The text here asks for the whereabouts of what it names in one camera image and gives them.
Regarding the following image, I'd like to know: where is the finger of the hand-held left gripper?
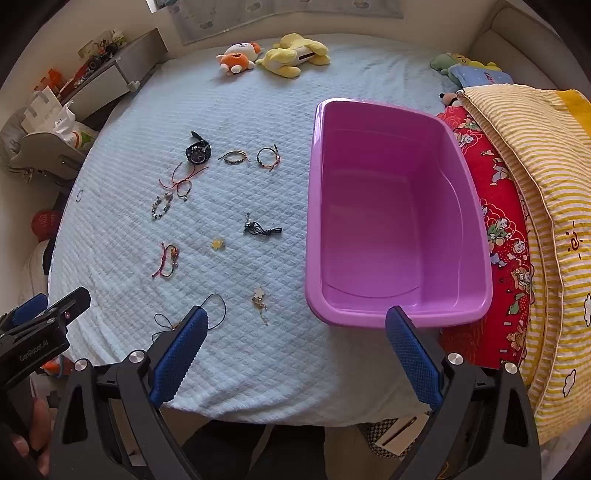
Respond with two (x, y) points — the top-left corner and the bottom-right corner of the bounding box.
(0, 293), (49, 331)
(44, 287), (92, 325)

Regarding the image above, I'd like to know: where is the red string bracelet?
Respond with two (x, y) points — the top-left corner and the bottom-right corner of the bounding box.
(159, 161), (207, 191)

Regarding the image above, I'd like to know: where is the black wrist watch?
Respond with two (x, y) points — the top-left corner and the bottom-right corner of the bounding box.
(185, 131), (213, 165)

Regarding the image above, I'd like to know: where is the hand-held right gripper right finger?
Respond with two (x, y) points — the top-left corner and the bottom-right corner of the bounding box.
(385, 305), (541, 480)

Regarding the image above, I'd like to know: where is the yellow towel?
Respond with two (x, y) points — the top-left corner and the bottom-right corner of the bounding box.
(555, 89), (591, 126)

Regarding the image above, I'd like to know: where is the white plastic bag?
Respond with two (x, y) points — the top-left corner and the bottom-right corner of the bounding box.
(22, 88), (99, 149)

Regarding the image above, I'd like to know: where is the beige padded headboard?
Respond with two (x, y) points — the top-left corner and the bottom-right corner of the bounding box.
(466, 4), (588, 89)

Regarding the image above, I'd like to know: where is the red round object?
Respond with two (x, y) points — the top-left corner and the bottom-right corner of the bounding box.
(31, 210), (61, 241)

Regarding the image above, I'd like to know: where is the black cord strap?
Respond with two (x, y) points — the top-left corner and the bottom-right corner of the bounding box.
(154, 293), (227, 333)

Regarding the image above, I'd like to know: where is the yellow plush toy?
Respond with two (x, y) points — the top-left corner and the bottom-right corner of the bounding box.
(256, 33), (332, 78)

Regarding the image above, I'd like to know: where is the green plush toy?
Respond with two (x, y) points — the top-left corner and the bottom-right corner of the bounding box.
(431, 52), (472, 75)

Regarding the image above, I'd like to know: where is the orange white plush toy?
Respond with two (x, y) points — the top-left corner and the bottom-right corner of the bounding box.
(215, 41), (262, 75)

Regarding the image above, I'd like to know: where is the grey bedside cabinet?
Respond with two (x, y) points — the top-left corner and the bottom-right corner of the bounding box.
(60, 28), (168, 127)

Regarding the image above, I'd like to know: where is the black cord charm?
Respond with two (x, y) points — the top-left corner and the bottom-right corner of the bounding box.
(243, 213), (283, 237)

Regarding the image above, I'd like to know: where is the braided bracelet with green beads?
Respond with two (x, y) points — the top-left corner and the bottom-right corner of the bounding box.
(218, 148), (251, 166)

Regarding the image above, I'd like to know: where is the orange braided cord bracelet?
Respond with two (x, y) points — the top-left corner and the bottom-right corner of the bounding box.
(256, 144), (281, 171)

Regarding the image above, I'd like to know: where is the person's left hand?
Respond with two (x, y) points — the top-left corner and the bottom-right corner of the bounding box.
(9, 401), (53, 480)

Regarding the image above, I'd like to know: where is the grey chair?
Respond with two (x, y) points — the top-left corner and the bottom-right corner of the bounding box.
(4, 131), (89, 182)

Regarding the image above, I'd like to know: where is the red pink braided bracelet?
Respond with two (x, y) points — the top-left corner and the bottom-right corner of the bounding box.
(151, 243), (181, 279)

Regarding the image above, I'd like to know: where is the red printed quilt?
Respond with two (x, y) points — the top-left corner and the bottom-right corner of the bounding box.
(436, 104), (537, 370)

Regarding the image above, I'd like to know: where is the silver beaded bracelet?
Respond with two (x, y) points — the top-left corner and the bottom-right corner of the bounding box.
(150, 193), (174, 221)

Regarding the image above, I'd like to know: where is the purple plastic bin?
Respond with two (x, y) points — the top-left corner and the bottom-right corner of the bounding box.
(305, 98), (494, 329)

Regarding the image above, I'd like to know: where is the yellow striped quilt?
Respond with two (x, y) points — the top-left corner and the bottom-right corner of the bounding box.
(457, 84), (591, 445)

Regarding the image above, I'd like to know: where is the clutter on cabinet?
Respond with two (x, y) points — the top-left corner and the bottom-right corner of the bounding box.
(34, 30), (127, 93)

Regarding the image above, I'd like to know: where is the blue plush pillow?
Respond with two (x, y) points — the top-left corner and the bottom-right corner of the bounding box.
(448, 62), (514, 88)

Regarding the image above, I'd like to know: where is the checkered box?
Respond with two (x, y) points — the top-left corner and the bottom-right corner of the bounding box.
(359, 412), (435, 459)

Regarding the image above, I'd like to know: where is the gold white pendant charm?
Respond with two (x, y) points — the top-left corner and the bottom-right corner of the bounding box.
(250, 285), (269, 326)

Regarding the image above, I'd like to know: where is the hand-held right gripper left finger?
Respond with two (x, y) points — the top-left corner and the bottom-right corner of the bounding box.
(48, 305), (209, 480)

